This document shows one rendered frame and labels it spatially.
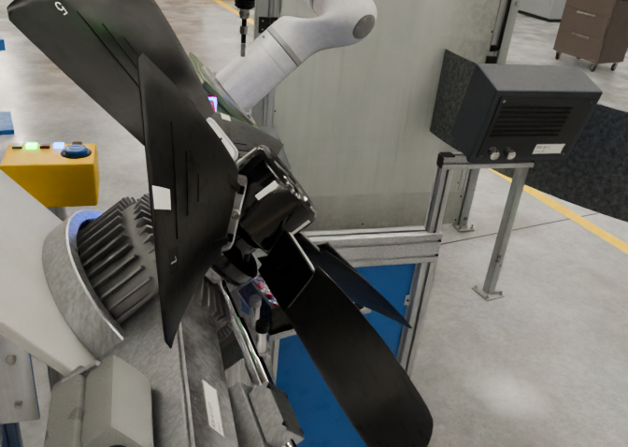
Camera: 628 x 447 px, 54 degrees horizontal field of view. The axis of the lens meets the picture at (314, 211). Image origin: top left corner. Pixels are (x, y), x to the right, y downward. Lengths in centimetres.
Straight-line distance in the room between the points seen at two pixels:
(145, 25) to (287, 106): 201
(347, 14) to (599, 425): 167
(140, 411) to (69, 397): 7
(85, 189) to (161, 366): 64
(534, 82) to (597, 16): 621
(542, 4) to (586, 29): 310
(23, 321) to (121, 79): 29
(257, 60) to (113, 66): 81
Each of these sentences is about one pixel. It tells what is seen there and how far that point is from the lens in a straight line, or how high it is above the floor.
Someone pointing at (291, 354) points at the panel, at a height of 52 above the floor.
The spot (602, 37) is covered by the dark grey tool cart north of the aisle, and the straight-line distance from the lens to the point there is 755.
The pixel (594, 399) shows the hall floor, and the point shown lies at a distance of 257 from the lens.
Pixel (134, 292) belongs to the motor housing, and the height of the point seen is 113.
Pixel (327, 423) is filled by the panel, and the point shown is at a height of 26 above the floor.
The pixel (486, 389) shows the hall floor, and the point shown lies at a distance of 242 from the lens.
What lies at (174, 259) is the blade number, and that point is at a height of 129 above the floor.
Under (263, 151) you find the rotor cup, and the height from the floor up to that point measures 127.
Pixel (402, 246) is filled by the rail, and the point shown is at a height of 83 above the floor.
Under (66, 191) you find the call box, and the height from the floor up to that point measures 102.
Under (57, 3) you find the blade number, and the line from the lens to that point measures 78.
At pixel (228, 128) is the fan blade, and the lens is 104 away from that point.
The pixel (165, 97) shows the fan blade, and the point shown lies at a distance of 52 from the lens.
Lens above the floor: 156
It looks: 28 degrees down
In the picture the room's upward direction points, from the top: 6 degrees clockwise
